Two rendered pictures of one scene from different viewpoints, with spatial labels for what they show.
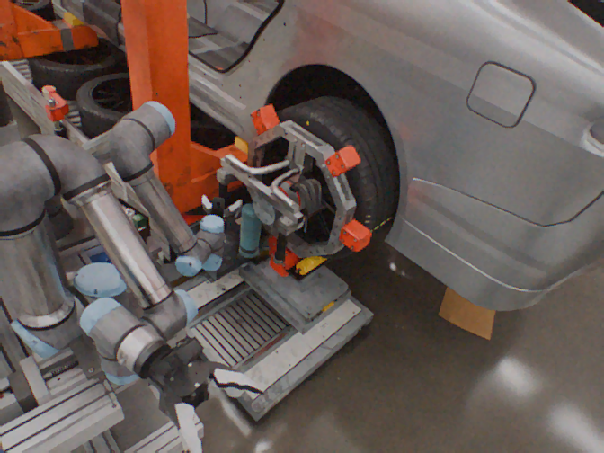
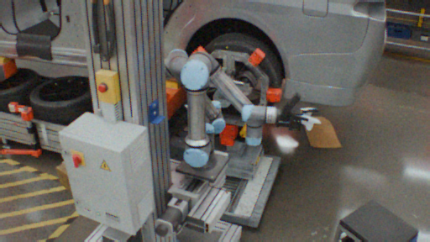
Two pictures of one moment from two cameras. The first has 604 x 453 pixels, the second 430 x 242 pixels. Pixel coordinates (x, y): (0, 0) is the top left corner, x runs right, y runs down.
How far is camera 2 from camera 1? 1.47 m
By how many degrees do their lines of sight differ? 19
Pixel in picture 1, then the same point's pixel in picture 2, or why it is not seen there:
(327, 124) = (239, 44)
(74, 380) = (202, 189)
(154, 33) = not seen: hidden behind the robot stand
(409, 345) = (306, 165)
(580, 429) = (398, 165)
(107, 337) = (259, 113)
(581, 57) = not seen: outside the picture
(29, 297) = (201, 128)
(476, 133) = (312, 23)
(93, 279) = not seen: hidden behind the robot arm
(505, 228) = (338, 60)
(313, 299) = (249, 157)
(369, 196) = (273, 71)
